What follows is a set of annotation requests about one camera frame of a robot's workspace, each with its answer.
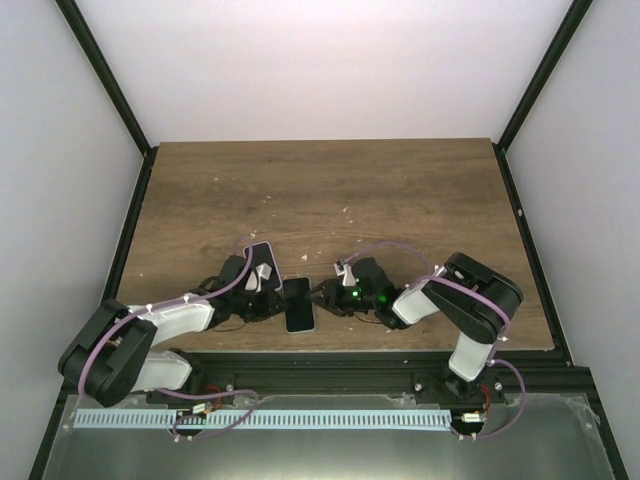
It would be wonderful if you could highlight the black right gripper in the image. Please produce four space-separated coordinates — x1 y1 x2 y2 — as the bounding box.
304 279 378 319

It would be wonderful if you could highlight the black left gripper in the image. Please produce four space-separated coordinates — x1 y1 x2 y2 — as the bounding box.
232 286 291 324

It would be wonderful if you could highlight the black frame post right rear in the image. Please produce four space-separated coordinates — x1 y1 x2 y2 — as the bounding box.
492 0 596 151

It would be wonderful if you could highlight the black frame post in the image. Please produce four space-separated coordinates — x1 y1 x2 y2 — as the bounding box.
492 0 596 151
53 0 153 156

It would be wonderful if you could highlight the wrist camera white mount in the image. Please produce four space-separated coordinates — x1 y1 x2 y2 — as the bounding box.
245 263 272 293
334 260 356 287

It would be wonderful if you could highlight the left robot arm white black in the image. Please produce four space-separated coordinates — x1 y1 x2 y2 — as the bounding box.
57 242 286 407

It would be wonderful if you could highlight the light blue slotted cable duct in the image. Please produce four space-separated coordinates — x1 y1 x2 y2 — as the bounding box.
72 409 452 431

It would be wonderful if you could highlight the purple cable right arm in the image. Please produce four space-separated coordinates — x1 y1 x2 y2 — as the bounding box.
344 242 527 441

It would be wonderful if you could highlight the clear magsafe phone case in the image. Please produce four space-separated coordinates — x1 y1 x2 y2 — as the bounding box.
282 276 318 335

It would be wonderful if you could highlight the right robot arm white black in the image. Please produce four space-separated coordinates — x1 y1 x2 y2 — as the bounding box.
306 252 524 403

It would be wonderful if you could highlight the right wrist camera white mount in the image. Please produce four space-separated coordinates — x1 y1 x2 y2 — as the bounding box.
334 260 356 287

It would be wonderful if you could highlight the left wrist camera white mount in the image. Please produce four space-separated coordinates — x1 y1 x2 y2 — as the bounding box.
245 263 272 293

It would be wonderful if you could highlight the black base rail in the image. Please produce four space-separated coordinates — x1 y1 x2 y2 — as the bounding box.
184 352 591 401

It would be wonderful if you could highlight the black frame post left rear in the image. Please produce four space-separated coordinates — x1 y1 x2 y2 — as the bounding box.
53 0 153 156

